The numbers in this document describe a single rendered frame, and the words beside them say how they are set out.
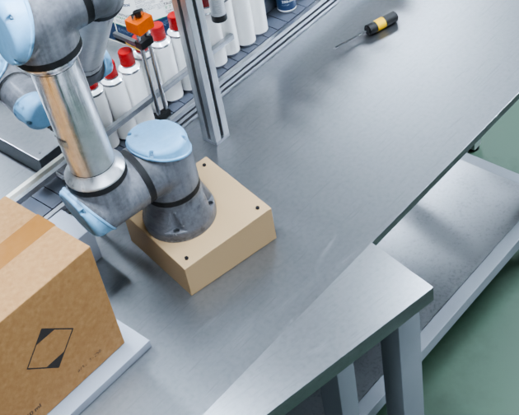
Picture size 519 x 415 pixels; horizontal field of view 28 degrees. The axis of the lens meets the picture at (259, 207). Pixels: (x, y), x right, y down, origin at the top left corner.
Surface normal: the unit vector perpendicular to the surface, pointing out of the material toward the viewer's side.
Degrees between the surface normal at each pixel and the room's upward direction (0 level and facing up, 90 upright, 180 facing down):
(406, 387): 90
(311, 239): 0
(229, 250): 90
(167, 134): 5
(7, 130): 0
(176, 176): 92
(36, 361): 90
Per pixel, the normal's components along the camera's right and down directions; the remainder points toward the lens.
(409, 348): 0.62, 0.48
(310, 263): -0.14, -0.71
